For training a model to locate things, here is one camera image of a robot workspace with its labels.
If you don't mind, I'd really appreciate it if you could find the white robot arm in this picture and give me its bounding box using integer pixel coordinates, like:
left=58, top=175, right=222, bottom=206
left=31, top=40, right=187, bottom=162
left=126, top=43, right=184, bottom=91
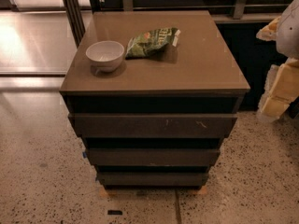
left=256, top=0, right=299, bottom=122

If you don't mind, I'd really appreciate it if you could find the brown drawer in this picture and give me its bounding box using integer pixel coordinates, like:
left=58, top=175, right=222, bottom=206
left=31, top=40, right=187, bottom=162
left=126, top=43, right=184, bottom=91
left=69, top=113, right=236, bottom=138
left=97, top=172, right=208, bottom=187
left=86, top=148, right=220, bottom=166

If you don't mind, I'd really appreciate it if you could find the green chip bag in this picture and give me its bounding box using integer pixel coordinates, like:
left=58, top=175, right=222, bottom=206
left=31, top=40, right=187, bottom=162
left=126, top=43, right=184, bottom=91
left=125, top=27, right=180, bottom=59

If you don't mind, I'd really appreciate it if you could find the blue tape piece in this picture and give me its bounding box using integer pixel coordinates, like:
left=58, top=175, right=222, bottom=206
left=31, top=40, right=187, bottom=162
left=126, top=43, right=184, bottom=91
left=82, top=151, right=87, bottom=159

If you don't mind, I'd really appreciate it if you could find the white ceramic bowl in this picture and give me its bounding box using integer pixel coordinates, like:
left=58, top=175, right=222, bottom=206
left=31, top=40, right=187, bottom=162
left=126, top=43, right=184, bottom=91
left=86, top=40, right=124, bottom=73

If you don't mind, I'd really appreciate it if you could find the brown drawer cabinet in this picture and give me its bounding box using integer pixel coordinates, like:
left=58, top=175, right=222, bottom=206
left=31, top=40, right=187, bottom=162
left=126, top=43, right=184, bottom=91
left=59, top=10, right=251, bottom=191

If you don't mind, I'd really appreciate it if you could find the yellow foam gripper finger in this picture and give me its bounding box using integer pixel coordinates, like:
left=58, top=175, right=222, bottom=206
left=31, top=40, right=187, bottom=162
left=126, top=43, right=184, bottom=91
left=256, top=17, right=281, bottom=41
left=257, top=58, right=299, bottom=122

